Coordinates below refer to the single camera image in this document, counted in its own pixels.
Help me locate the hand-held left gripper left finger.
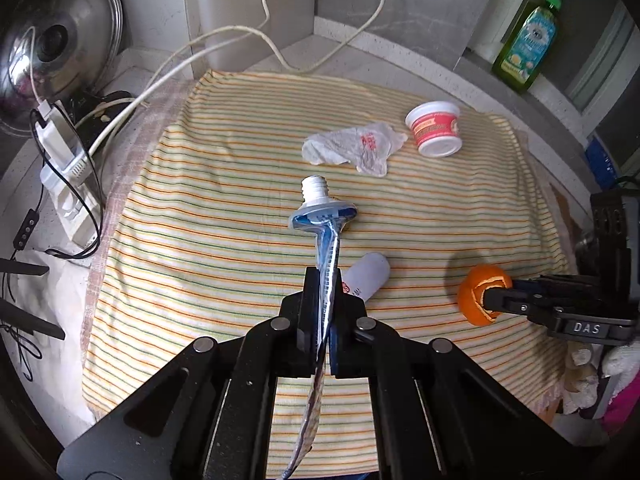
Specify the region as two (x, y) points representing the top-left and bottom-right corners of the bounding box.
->
(55, 267), (321, 480)

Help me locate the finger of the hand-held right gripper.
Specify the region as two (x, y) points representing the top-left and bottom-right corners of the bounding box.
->
(482, 285), (556, 318)
(510, 275), (598, 293)

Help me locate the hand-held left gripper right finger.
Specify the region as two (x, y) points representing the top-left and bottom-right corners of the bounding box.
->
(327, 285), (588, 480)

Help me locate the orange peel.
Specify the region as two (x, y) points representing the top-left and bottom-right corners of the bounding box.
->
(457, 263), (514, 328)

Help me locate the blue white toothpaste tube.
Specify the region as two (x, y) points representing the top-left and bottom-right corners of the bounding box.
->
(280, 175), (359, 480)

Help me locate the white wrapper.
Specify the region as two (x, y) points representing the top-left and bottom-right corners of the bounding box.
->
(301, 122), (408, 177)

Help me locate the white cup red label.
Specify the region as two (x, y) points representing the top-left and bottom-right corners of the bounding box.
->
(404, 101), (463, 158)

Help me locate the person's right hand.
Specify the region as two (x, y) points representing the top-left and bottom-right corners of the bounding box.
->
(564, 335), (640, 413)

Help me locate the white tube red print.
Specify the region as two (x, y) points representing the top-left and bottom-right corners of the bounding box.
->
(341, 252), (392, 305)

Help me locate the blue box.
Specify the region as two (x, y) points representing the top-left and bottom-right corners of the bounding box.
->
(584, 136), (615, 177)

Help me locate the green dish soap bottle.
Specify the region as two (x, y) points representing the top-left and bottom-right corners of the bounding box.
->
(491, 0), (569, 93)

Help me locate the white power strip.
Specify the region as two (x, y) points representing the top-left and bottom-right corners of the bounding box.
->
(40, 160), (104, 247)

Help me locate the black plastic object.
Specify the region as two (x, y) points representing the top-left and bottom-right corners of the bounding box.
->
(67, 90), (137, 148)

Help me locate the white charger plug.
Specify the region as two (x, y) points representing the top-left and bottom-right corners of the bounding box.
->
(34, 100), (82, 172)

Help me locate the steel pot lid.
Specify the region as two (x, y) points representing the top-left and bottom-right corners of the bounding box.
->
(0, 0), (125, 136)

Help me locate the window frame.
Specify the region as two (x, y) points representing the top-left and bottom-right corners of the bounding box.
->
(465, 0), (640, 171)

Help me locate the black thin cable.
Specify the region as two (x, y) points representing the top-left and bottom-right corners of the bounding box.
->
(0, 110), (108, 381)

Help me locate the white power strip cord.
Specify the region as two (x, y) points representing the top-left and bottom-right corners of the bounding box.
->
(90, 25), (276, 153)

